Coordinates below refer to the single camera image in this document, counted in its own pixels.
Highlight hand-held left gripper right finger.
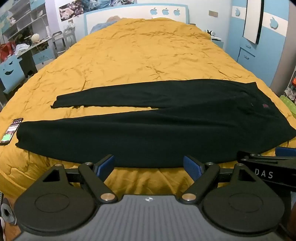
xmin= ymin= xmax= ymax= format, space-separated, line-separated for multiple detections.
xmin=178 ymin=155 xmax=255 ymax=204

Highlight black smartphone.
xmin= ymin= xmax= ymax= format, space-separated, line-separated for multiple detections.
xmin=0 ymin=118 xmax=24 ymax=146

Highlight grey shoe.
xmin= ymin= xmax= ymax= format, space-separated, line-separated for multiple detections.
xmin=0 ymin=197 xmax=17 ymax=226

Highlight white and blue headboard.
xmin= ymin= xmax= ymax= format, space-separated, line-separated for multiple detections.
xmin=83 ymin=3 xmax=189 ymax=35

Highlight white panel with black edge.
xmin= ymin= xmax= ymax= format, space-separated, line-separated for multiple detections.
xmin=243 ymin=0 xmax=264 ymax=44

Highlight blue wardrobe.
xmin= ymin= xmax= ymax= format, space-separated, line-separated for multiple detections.
xmin=228 ymin=0 xmax=296 ymax=94

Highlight white bookshelf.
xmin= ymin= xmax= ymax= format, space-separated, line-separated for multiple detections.
xmin=0 ymin=0 xmax=50 ymax=44

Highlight yellow quilted blanket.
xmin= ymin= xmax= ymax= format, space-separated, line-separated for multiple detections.
xmin=0 ymin=17 xmax=296 ymax=202

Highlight white plastic bag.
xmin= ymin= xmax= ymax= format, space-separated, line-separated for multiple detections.
xmin=15 ymin=44 xmax=30 ymax=55

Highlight wall poster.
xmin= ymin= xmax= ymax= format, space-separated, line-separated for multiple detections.
xmin=59 ymin=0 xmax=137 ymax=22

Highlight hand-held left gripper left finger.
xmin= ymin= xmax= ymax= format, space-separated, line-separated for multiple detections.
xmin=43 ymin=155 xmax=118 ymax=204

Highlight blue pillow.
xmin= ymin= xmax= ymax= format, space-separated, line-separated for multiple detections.
xmin=90 ymin=16 xmax=121 ymax=33

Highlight green dotted cloth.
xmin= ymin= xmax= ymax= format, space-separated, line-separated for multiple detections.
xmin=279 ymin=95 xmax=296 ymax=117

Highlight blue desk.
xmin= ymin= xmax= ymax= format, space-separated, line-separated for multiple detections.
xmin=0 ymin=37 xmax=56 ymax=94

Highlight red bag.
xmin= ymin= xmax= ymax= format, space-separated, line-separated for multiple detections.
xmin=0 ymin=43 xmax=16 ymax=62

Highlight grey chair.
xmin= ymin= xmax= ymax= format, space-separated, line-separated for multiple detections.
xmin=51 ymin=26 xmax=77 ymax=57

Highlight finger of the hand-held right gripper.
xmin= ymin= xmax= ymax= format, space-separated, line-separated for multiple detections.
xmin=237 ymin=146 xmax=296 ymax=164

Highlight black pants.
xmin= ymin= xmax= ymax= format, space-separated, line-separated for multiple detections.
xmin=15 ymin=79 xmax=296 ymax=168

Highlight blue nightstand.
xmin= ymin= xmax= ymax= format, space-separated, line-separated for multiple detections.
xmin=209 ymin=36 xmax=225 ymax=49

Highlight rack with orange items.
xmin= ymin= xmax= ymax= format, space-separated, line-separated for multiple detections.
xmin=283 ymin=67 xmax=296 ymax=103

